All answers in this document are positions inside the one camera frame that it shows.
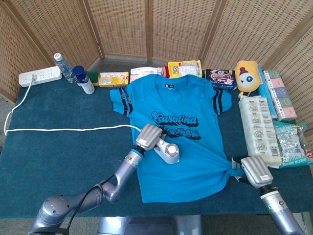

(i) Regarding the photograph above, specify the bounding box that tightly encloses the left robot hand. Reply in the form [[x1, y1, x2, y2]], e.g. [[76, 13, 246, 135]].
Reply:
[[135, 123, 163, 157]]

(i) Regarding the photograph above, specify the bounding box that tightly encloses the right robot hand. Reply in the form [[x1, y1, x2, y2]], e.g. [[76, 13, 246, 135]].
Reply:
[[231, 155, 274, 189]]

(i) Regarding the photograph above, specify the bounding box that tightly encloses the white handheld garment steamer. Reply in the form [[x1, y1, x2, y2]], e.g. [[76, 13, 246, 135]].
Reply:
[[153, 133, 180, 165]]

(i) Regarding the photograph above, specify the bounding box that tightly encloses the blue Carolina Panthers shirt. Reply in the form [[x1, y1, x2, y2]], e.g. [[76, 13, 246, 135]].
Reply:
[[109, 74, 245, 204]]

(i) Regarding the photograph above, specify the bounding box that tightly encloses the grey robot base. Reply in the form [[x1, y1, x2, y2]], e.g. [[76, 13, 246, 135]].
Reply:
[[97, 214, 203, 235]]

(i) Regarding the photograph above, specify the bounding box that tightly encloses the long white cotton pad pack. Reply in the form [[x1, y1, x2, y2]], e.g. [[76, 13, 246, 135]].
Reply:
[[238, 95, 282, 169]]

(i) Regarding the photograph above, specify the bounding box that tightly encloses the teal and white sachet bag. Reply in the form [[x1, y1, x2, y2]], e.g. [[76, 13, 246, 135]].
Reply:
[[272, 119, 313, 169]]

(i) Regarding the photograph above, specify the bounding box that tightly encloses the pink and white packet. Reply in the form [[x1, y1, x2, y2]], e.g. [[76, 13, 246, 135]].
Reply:
[[129, 67, 167, 84]]

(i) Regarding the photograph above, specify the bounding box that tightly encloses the yellow cardboard box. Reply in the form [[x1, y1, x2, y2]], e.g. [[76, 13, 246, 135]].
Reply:
[[98, 71, 130, 88]]

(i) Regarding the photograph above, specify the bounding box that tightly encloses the yellow snack bag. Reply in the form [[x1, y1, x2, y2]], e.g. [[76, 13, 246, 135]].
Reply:
[[167, 60, 203, 79]]

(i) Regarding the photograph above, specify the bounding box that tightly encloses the light blue long pack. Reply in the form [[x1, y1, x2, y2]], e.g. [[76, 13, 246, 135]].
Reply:
[[258, 65, 278, 120]]

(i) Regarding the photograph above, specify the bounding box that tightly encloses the pastel tissue multipack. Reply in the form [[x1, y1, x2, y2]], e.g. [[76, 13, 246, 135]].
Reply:
[[263, 70, 298, 122]]

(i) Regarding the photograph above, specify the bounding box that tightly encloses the green and yellow sponge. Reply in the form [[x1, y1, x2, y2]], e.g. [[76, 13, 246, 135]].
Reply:
[[77, 71, 100, 87]]

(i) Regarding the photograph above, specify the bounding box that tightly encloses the white bottle with blue cap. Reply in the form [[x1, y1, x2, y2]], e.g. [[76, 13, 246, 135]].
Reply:
[[72, 65, 95, 95]]

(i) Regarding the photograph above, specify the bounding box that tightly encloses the dark teal carpet mat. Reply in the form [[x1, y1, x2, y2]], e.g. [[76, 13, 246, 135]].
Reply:
[[0, 75, 313, 219]]

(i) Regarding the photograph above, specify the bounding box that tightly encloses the dark sanitary pad package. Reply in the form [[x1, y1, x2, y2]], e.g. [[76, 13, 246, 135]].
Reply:
[[204, 68, 238, 91]]

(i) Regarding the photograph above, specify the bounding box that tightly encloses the yellow plush toy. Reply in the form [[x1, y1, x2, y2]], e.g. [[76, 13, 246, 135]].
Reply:
[[234, 60, 260, 98]]

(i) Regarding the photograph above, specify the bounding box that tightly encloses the clear plastic water bottle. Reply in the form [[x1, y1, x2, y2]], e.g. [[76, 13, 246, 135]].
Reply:
[[53, 52, 78, 83]]

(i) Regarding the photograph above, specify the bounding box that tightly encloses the woven rattan folding screen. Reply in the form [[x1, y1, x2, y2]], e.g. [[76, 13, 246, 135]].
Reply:
[[0, 0, 313, 145]]

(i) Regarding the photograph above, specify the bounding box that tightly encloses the white power strip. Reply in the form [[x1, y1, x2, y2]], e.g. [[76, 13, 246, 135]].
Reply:
[[19, 66, 62, 88]]

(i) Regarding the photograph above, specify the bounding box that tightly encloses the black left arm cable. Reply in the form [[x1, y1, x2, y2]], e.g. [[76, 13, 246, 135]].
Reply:
[[29, 173, 115, 235]]

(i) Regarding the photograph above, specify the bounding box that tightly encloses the white steamer power cord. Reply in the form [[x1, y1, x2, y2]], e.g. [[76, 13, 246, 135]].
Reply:
[[3, 74, 142, 137]]

